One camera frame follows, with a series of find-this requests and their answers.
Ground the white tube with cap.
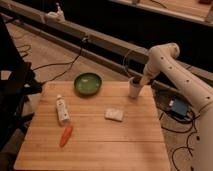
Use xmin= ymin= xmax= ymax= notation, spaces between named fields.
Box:
xmin=56 ymin=95 xmax=70 ymax=126

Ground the orange toy carrot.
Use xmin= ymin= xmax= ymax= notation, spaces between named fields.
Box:
xmin=60 ymin=125 xmax=73 ymax=148

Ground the white object on rail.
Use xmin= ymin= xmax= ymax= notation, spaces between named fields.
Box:
xmin=45 ymin=3 xmax=65 ymax=22

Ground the black eraser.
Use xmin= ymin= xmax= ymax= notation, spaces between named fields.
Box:
xmin=133 ymin=78 xmax=141 ymax=84

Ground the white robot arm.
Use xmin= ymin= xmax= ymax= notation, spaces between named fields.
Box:
xmin=140 ymin=43 xmax=213 ymax=171

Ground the black equipment at left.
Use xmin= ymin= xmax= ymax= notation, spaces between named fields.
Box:
xmin=0 ymin=14 xmax=42 ymax=151

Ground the grey metal rail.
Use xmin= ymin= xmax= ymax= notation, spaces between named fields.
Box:
xmin=0 ymin=0 xmax=213 ymax=98

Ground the black floor cable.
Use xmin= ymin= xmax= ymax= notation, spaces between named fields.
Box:
xmin=156 ymin=99 xmax=208 ymax=171

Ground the blue box on floor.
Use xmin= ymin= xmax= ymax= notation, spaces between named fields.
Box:
xmin=169 ymin=99 xmax=188 ymax=118

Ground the black cable on rail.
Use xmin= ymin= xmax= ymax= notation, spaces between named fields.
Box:
xmin=31 ymin=36 xmax=89 ymax=83

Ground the white sponge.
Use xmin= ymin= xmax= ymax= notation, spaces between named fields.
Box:
xmin=105 ymin=108 xmax=123 ymax=121

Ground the green bowl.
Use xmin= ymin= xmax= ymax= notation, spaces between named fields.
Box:
xmin=74 ymin=73 xmax=102 ymax=96

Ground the white ceramic cup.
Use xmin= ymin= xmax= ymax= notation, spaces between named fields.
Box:
xmin=129 ymin=77 xmax=142 ymax=98

